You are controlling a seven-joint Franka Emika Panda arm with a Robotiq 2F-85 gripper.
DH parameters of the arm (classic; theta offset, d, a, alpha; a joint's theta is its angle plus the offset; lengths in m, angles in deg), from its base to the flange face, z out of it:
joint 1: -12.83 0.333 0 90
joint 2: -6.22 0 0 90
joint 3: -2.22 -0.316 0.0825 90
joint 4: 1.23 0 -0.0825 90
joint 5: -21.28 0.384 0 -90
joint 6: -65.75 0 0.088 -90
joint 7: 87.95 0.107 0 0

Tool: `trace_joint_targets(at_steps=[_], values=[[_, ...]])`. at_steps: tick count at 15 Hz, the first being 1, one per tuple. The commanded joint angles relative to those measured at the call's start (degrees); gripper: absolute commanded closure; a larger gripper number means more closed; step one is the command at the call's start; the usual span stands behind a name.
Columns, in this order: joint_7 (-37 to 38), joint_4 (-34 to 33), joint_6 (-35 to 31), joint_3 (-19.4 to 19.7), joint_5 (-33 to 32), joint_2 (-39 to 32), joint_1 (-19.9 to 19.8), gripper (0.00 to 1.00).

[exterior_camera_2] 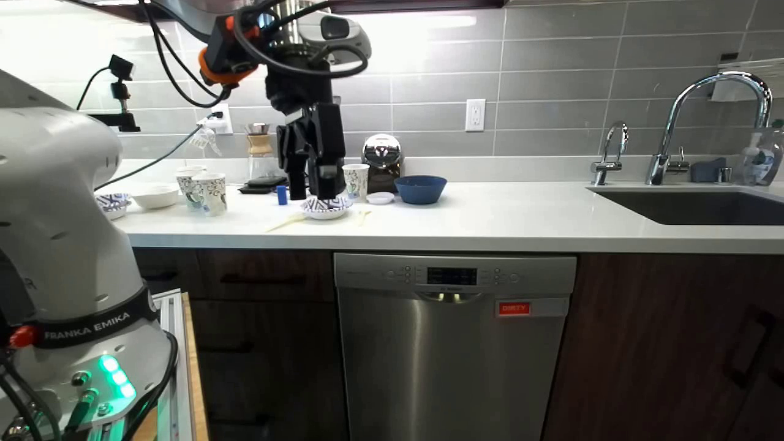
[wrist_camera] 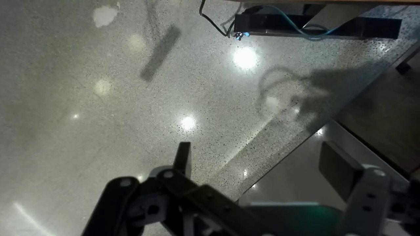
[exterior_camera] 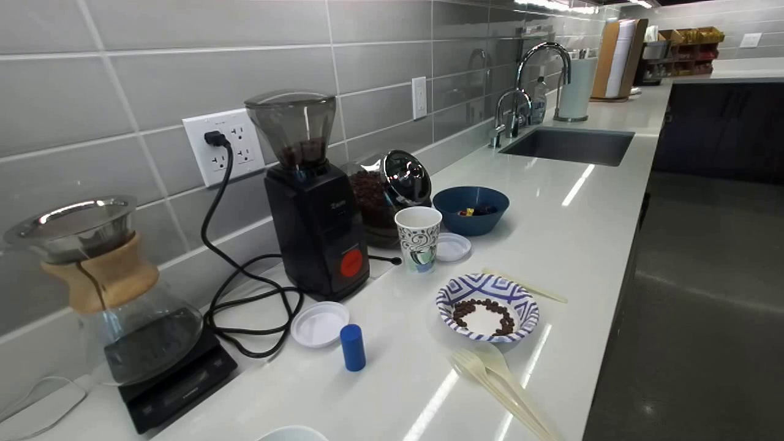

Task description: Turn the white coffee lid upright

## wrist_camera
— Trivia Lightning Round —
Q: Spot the dark wood cabinet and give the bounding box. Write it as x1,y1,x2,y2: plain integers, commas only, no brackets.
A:
335,48,420,178

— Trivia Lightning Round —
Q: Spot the thin black floor cable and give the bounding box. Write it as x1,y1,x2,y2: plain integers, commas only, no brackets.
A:
199,0,238,39

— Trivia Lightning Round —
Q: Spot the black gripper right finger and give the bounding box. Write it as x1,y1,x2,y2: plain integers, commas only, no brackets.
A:
318,141,420,236

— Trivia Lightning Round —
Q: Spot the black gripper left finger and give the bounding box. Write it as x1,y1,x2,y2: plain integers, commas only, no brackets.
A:
81,142,273,236

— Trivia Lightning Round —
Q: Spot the teal cable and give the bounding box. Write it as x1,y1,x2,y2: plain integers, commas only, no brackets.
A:
262,5,352,44

